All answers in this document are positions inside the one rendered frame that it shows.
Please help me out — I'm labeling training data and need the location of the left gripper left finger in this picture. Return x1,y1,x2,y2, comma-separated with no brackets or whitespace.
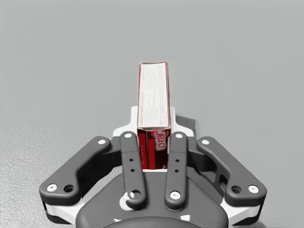
38,105,147,211

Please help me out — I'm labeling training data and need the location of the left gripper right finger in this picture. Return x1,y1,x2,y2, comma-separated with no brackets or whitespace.
164,106,267,211

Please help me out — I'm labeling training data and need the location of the red and white carton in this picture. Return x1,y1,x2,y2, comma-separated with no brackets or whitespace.
137,61,171,170

